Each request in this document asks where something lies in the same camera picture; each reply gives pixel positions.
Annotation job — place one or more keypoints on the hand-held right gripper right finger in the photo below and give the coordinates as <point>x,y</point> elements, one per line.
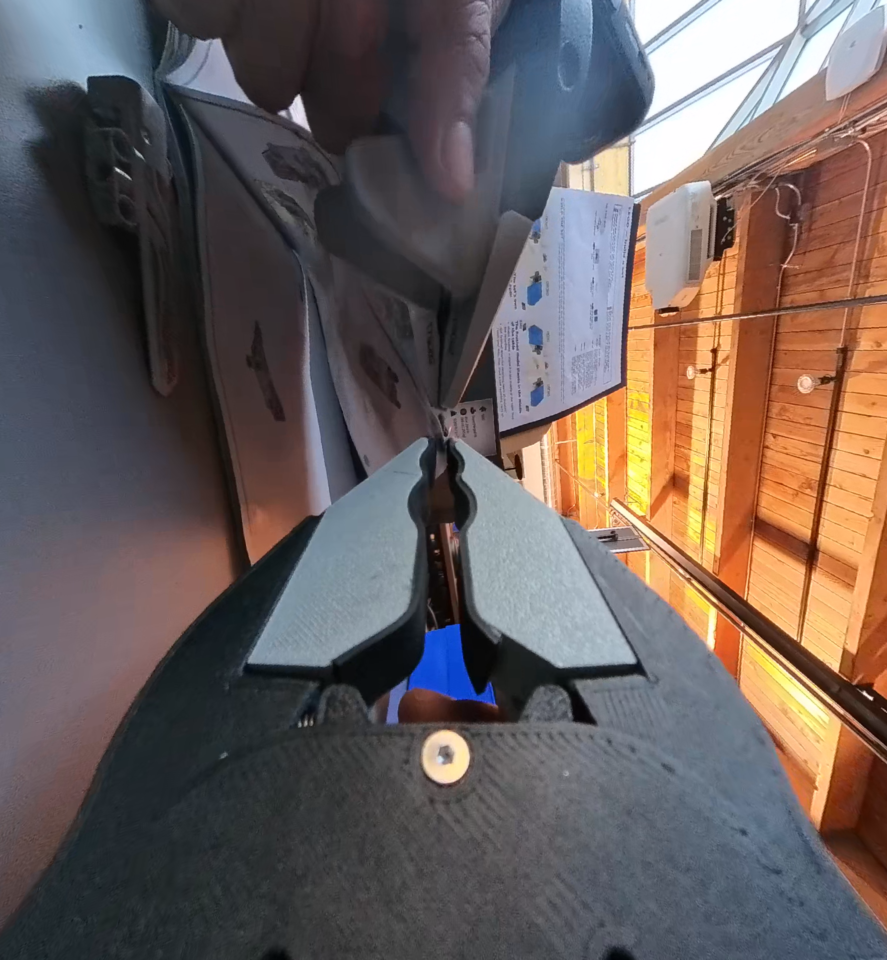
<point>541,585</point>

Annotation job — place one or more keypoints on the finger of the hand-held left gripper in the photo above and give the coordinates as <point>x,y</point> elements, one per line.
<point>496,285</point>
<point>449,345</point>

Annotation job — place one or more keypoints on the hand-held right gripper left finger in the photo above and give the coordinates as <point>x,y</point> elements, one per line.
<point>338,585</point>

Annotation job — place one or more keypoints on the lego instruction booklet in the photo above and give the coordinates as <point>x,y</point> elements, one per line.
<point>263,337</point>

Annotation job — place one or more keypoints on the person's right hand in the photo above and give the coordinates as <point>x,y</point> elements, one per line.
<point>443,709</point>

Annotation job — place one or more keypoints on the person's left hand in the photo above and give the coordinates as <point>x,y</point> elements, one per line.
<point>353,60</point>

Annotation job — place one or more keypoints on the printed sheet with blue pictures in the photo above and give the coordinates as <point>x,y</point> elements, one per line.
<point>571,300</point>

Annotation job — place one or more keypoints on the small white printed label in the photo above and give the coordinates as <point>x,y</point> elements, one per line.
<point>477,424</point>

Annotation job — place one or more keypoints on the blue object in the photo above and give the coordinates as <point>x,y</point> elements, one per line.
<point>443,660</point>

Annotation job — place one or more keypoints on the skylight window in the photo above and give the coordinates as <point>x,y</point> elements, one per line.
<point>728,67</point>

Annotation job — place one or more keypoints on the white ceiling projector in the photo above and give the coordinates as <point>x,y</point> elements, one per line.
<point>680,244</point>

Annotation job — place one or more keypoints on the black spot lamp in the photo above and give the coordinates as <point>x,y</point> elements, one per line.
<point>697,370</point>
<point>815,381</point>

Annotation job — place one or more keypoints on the thin metal rod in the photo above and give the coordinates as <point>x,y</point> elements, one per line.
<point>788,309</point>

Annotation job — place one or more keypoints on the black projector mount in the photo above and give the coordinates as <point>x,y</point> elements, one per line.
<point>725,223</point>

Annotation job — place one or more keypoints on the black ceiling rail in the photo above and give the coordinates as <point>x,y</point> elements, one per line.
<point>788,645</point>

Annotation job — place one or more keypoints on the white wall-mounted box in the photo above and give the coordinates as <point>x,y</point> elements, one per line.
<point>856,52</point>

